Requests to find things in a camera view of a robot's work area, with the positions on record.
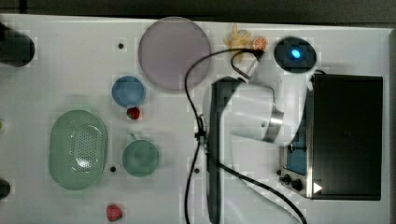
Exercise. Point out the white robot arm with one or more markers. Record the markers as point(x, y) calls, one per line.
point(265, 104)

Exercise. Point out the green oval strainer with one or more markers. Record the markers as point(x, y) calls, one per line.
point(77, 149)

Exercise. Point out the small red strawberry toy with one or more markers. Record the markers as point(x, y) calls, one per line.
point(133, 113)

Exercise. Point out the grey round plate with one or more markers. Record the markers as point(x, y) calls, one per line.
point(169, 48)

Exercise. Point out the green mug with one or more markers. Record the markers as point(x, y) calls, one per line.
point(140, 157)

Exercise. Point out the blue bowl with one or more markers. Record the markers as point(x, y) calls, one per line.
point(128, 91)

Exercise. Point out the orange slice toy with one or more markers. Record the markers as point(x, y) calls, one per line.
point(259, 42)

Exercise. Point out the red strawberry toy near edge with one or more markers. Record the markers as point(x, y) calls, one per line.
point(113, 213)

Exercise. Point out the black toaster oven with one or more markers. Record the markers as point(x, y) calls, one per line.
point(337, 152)

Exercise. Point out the black cylinder post upper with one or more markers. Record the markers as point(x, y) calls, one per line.
point(16, 48)

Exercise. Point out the black cylinder post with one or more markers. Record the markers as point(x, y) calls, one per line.
point(5, 188)
point(16, 48)

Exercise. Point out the black cylinder post lower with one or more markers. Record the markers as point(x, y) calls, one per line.
point(5, 188)

